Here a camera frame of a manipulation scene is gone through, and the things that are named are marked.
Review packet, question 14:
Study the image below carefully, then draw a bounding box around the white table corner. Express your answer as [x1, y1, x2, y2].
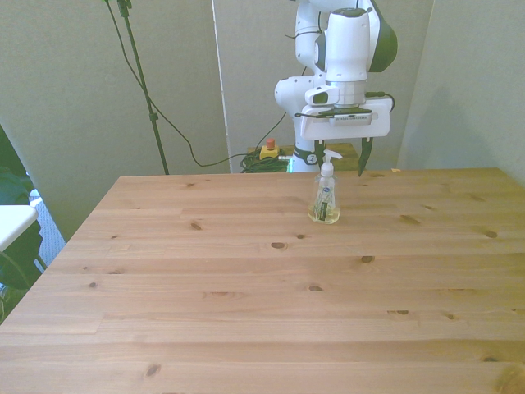
[0, 204, 39, 252]

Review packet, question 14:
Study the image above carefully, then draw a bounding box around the thin black hanging cable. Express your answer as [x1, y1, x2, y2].
[101, 0, 288, 168]

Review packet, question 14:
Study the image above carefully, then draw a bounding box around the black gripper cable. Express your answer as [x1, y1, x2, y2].
[363, 91, 396, 112]

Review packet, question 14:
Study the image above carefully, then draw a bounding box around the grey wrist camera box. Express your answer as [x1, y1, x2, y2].
[326, 107, 377, 127]

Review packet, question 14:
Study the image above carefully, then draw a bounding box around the yellow emergency stop button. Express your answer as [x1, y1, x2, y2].
[259, 138, 281, 162]

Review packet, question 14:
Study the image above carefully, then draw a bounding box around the clear sanitizer pump bottle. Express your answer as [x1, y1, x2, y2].
[307, 149, 343, 226]

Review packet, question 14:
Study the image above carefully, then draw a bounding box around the black camera stand pole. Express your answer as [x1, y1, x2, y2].
[116, 0, 171, 176]

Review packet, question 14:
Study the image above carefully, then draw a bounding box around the dark green plant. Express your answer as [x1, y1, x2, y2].
[0, 124, 44, 291]

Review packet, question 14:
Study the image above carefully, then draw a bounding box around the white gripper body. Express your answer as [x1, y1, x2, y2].
[299, 96, 392, 141]

